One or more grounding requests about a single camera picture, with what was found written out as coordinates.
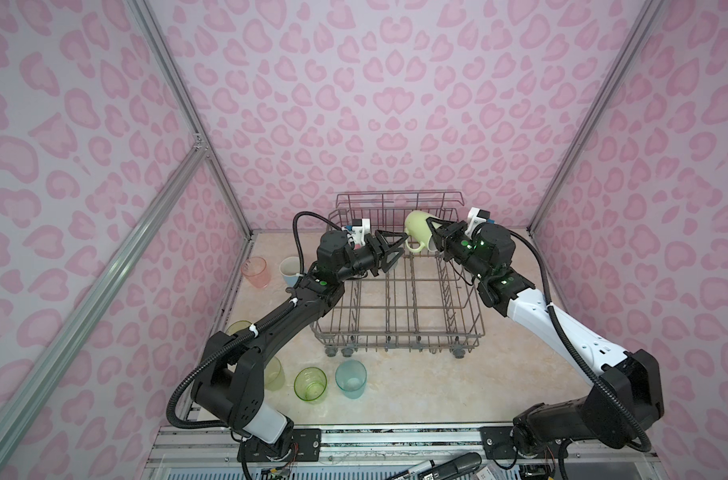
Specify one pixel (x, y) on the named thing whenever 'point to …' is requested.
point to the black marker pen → (441, 469)
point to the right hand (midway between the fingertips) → (426, 216)
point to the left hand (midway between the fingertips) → (410, 238)
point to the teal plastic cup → (351, 377)
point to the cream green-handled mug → (419, 233)
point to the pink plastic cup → (357, 246)
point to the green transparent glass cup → (310, 384)
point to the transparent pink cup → (256, 271)
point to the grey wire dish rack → (427, 302)
